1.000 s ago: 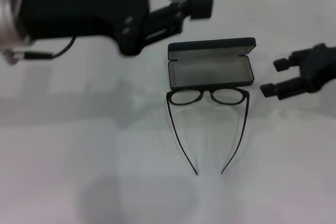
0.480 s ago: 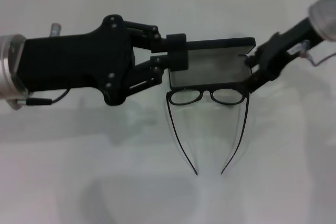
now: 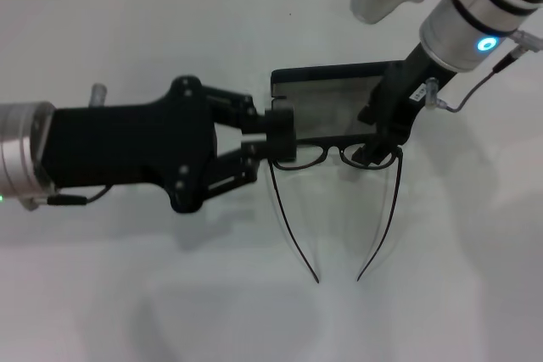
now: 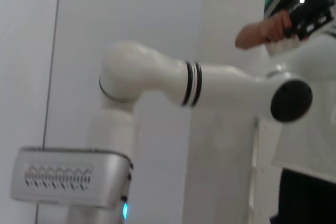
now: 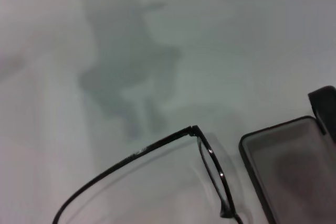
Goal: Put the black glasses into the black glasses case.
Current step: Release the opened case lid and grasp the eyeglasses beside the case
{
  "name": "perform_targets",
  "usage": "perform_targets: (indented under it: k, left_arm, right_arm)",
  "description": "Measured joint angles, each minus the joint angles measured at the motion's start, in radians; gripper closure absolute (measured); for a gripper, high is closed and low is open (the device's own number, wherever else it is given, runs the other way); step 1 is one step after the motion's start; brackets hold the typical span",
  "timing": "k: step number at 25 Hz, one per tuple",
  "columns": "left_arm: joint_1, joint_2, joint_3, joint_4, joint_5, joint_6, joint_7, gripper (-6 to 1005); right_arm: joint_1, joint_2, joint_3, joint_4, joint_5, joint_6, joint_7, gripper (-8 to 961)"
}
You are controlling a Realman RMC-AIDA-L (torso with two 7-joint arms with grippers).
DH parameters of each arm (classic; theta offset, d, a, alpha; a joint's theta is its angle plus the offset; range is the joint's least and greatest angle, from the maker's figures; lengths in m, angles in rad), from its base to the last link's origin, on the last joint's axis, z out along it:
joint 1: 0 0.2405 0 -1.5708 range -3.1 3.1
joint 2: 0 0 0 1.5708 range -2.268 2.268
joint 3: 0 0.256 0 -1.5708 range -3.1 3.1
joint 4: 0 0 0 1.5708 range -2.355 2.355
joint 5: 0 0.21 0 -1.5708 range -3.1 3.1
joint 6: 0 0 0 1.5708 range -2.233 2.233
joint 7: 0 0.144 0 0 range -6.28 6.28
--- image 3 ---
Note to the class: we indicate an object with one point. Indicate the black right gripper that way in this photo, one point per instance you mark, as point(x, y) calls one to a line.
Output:
point(399, 99)

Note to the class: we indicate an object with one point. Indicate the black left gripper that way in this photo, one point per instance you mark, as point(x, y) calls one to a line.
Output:
point(127, 146)

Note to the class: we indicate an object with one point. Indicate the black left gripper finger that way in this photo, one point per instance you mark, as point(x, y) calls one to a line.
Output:
point(282, 148)
point(278, 118)

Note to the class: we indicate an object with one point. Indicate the black glasses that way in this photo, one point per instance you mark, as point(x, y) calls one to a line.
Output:
point(336, 150)

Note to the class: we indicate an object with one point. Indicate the black glasses case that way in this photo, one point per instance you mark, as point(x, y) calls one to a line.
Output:
point(322, 95)

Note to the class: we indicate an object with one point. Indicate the silver wrist connector stub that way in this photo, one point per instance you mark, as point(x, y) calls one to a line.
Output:
point(98, 94)

